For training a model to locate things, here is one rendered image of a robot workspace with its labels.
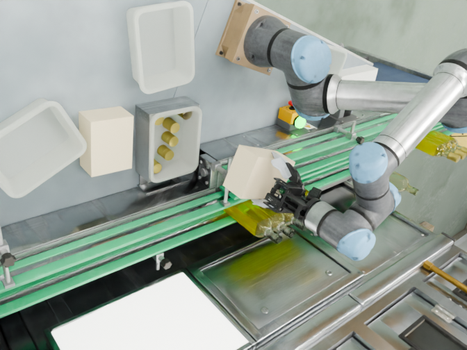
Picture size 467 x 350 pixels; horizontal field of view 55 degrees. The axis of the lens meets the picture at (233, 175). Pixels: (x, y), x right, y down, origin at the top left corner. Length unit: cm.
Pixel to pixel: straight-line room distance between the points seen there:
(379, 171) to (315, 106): 46
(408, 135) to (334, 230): 26
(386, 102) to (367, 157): 38
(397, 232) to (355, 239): 87
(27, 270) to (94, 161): 31
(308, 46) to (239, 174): 39
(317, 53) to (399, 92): 24
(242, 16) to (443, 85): 61
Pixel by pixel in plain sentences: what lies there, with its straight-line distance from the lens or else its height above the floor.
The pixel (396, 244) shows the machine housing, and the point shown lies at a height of 127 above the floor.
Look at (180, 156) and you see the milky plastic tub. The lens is 147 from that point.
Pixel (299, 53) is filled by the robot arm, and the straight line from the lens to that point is 125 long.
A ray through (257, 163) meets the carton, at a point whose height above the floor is 113.
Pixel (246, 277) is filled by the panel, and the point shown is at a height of 112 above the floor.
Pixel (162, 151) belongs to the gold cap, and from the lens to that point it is 138.
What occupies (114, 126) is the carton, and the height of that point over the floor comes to 82.
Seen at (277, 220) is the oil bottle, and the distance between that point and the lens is 143.
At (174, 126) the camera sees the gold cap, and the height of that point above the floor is 81.
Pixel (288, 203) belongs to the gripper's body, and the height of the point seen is 126.
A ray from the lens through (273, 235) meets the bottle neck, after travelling 138.
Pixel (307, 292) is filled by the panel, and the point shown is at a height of 127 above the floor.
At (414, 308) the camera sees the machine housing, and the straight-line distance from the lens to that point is 158.
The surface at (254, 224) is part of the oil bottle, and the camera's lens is 140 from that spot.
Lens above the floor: 183
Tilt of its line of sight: 39 degrees down
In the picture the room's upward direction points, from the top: 126 degrees clockwise
